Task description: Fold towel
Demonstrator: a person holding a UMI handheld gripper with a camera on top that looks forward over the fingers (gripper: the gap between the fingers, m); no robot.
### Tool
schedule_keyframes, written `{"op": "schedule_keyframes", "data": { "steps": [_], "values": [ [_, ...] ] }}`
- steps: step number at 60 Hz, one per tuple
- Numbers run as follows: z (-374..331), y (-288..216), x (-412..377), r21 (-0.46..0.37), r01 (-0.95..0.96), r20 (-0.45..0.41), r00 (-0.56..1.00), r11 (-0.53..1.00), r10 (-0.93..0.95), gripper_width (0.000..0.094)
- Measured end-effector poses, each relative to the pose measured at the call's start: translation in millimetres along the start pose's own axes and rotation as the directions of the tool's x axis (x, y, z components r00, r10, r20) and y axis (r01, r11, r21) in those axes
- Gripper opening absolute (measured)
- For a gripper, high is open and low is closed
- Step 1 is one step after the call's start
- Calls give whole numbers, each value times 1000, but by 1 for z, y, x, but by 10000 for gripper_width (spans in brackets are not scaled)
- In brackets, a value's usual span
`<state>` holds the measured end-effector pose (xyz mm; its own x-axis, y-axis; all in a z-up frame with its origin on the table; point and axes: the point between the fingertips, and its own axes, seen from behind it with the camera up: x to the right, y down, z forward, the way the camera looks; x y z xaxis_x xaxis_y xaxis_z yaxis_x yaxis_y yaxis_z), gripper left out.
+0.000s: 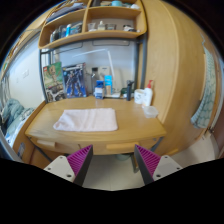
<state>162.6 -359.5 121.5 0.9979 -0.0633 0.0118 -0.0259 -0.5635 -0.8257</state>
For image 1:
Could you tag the small dark blue box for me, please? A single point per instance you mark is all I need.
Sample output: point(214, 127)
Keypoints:
point(99, 90)

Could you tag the green patterned hanging towel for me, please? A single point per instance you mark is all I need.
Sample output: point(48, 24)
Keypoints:
point(205, 96)

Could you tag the grey metal desk frame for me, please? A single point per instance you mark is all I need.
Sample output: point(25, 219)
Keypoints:
point(143, 63)

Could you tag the white square wall device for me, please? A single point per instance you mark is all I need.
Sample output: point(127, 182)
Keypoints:
point(104, 70)

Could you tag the white wall switch plate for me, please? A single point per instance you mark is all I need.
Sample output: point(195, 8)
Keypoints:
point(25, 74)

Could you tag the wooden shelf unit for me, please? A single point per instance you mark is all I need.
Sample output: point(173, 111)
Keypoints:
point(96, 33)

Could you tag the light blue carton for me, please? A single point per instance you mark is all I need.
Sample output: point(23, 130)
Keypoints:
point(108, 83)

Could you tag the tree figure toy box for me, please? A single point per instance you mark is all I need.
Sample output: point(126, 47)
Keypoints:
point(53, 81)

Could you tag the bed with grey-green bedding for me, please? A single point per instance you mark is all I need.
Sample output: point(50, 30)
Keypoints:
point(13, 115)

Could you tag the black tumbler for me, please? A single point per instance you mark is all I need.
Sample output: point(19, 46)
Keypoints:
point(129, 90)

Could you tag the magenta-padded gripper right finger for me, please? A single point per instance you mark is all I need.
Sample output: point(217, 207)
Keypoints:
point(166, 166)

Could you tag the light wooden wardrobe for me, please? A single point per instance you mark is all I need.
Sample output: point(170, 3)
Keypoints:
point(173, 66)

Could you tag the clear bottle with dark cap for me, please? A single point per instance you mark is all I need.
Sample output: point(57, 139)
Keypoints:
point(94, 80)

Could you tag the robot model kit box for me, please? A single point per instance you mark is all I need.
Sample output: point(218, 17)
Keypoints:
point(74, 80)

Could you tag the white mug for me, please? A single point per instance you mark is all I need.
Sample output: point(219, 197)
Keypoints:
point(139, 96)

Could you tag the pink towel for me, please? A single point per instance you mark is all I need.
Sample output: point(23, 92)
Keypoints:
point(86, 119)

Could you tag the white bottle with red pump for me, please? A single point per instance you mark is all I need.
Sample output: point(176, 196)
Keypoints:
point(147, 96)

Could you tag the white desk lamp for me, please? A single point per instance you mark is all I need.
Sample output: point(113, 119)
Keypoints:
point(111, 73)

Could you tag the dark green round container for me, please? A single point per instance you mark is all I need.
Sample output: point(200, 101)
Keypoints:
point(124, 91)

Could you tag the clear plastic container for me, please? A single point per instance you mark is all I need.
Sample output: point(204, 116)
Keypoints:
point(150, 111)

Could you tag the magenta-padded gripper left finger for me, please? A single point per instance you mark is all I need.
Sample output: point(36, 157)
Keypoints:
point(56, 166)

